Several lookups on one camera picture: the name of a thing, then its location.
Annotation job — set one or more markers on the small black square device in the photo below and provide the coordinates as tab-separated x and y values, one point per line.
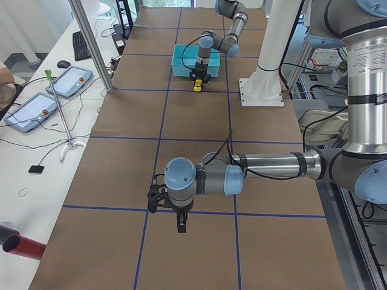
36	169

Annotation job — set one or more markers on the far teach pendant tablet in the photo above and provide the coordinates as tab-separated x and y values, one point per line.
71	80

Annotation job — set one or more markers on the black keyboard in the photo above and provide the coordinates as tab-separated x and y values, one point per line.
80	48

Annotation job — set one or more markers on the teach pendant tablet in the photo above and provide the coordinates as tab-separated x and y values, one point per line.
32	113
71	80

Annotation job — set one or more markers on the near teach pendant tablet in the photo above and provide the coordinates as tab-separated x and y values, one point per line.
32	113

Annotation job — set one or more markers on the metal rod grabber tool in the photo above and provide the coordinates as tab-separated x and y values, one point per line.
71	143

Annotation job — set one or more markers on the seated person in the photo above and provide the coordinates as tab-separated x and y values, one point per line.
8	89

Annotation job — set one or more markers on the rubber band loop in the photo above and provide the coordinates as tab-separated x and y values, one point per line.
23	192

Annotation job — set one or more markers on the black computer mouse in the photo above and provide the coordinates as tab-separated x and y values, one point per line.
63	64

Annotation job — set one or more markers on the teal plastic bin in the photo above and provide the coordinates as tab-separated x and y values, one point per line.
183	60

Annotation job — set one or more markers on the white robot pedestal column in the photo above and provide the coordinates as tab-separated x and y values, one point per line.
263	87

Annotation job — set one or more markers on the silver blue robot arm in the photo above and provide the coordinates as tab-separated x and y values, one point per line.
209	40
348	147

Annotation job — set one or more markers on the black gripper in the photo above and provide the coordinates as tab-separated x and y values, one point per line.
181	211
201	67

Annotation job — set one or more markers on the beige plastic chair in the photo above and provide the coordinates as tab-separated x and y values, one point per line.
324	132

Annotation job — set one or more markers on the aluminium frame post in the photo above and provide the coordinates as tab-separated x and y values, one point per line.
85	28

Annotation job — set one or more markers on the red cylinder bottle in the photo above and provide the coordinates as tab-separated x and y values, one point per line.
23	246

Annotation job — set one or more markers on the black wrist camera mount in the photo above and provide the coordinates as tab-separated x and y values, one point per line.
157	195

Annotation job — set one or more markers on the yellow beetle toy car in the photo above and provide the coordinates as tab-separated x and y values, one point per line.
198	85

